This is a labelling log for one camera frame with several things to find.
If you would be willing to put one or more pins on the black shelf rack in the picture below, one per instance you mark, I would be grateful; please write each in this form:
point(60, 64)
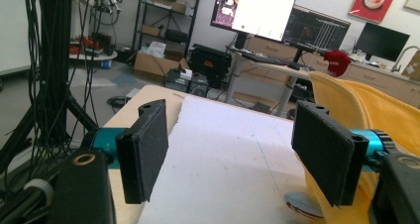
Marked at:
point(168, 19)

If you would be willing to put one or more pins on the red poster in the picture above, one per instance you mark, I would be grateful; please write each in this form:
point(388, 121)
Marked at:
point(373, 1)

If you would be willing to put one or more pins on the black equipment case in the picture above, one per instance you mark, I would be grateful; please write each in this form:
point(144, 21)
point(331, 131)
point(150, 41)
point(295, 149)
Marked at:
point(209, 62)

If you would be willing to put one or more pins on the black speaker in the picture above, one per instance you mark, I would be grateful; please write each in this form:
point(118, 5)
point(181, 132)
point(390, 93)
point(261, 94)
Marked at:
point(241, 40)

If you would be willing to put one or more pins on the black switched-off monitor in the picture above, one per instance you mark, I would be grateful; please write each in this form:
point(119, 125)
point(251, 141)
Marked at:
point(381, 40)

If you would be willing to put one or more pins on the red cap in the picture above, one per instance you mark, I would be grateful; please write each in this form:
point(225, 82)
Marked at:
point(337, 62)

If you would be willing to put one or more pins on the grey round disc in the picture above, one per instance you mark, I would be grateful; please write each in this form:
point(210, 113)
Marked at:
point(302, 202)

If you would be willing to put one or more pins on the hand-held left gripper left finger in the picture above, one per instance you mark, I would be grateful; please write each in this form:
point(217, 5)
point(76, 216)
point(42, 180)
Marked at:
point(145, 151)

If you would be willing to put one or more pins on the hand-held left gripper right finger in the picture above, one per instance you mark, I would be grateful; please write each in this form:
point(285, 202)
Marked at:
point(327, 154)

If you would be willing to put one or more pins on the black keyboard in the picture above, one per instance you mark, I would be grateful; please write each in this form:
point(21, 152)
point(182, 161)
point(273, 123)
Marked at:
point(264, 59)

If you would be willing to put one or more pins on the large bright monitor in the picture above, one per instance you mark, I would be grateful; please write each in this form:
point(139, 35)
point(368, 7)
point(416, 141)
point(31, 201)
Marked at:
point(261, 11)

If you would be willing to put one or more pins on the wooden cabinet counter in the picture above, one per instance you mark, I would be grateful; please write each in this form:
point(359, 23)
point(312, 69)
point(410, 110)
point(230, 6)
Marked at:
point(383, 82)

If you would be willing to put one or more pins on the yellow cloth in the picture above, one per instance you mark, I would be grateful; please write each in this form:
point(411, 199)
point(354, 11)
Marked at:
point(379, 108)

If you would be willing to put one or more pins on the open cardboard box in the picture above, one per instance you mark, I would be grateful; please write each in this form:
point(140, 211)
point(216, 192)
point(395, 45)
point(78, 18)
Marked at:
point(152, 65)

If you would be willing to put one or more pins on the dark wide monitor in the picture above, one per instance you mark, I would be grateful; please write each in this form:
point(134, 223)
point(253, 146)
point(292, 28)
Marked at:
point(313, 29)

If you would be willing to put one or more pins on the small brown cardboard box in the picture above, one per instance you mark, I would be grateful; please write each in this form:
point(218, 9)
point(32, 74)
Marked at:
point(412, 67)

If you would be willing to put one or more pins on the round white table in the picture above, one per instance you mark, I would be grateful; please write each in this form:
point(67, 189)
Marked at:
point(94, 56)

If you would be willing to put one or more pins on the metal faucet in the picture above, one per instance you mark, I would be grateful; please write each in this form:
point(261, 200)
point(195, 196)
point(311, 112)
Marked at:
point(401, 56)

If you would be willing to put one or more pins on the black computer tower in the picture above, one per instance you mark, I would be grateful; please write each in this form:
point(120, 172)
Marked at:
point(176, 82)

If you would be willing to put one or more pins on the standing desk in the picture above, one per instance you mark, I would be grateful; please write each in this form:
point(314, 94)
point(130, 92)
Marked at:
point(264, 68)

